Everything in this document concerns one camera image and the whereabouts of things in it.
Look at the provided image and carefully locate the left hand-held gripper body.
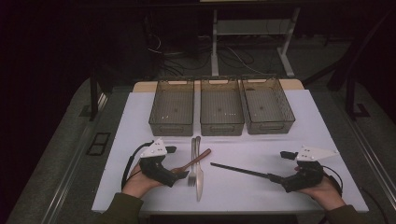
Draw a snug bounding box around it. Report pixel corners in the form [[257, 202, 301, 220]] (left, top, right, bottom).
[[138, 137, 180, 189]]

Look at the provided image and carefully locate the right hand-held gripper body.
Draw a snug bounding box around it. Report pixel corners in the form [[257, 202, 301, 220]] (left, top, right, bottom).
[[281, 145, 340, 194]]

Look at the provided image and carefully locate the metal table knife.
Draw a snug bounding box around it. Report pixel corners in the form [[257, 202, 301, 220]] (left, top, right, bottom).
[[194, 135, 205, 203]]

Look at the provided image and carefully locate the black chopstick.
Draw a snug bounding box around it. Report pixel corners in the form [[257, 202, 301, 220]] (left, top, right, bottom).
[[210, 161, 271, 179], [210, 162, 272, 180]]

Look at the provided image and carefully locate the grey mesh basket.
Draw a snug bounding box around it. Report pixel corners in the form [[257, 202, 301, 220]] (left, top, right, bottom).
[[199, 77, 246, 137], [148, 78, 196, 137], [241, 76, 296, 135]]

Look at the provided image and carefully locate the person's left hand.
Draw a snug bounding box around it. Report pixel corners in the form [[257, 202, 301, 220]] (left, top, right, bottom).
[[121, 163, 163, 200]]

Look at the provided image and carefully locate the person's right hand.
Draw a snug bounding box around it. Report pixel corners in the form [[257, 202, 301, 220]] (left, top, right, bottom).
[[293, 165, 347, 212]]

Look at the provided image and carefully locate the metal fork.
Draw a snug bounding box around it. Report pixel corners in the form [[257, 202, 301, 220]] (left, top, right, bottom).
[[187, 137, 198, 188]]

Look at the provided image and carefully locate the wooden spoon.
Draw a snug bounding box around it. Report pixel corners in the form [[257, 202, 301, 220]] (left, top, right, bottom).
[[169, 147, 213, 175]]

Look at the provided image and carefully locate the black metal stand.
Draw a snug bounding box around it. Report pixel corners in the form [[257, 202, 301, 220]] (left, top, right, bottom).
[[89, 66, 109, 122], [303, 7, 396, 121]]

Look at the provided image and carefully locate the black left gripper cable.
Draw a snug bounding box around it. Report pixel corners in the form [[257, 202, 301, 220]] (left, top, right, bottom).
[[120, 140, 155, 190]]

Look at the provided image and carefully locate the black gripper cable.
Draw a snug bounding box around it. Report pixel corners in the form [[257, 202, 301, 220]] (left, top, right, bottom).
[[120, 140, 155, 190], [321, 164, 345, 198]]

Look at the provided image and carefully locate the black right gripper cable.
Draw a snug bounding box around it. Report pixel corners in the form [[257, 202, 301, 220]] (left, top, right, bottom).
[[321, 164, 345, 198]]

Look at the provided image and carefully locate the metal floor rail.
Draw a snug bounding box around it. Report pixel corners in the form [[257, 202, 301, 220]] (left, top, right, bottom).
[[340, 106, 396, 202], [40, 92, 109, 224]]

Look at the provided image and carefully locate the thin black floor cable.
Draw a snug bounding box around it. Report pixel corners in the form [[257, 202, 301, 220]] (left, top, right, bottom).
[[359, 186, 390, 224]]

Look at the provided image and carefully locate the tangle of floor cables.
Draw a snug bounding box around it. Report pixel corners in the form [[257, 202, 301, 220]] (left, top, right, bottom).
[[144, 29, 281, 78]]

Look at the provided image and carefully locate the white metal table frame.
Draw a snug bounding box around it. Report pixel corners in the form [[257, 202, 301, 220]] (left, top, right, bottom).
[[210, 7, 302, 78]]

